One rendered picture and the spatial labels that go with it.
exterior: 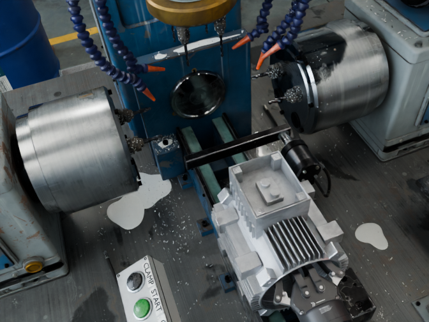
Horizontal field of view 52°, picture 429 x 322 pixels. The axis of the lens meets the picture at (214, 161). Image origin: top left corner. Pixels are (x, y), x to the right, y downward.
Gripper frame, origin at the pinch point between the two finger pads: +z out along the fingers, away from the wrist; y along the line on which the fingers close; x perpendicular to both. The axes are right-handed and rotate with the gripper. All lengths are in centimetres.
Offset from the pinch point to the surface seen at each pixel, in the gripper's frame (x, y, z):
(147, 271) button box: -0.7, 24.2, -0.9
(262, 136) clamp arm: 7.2, -8.3, 23.2
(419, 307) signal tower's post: 23.9, -26.9, -19.7
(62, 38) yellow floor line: 142, 41, 248
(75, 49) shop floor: 139, 34, 230
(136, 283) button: -0.7, 26.5, -2.1
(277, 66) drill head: 4.9, -19.6, 39.8
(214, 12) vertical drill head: -20.7, -1.4, 33.7
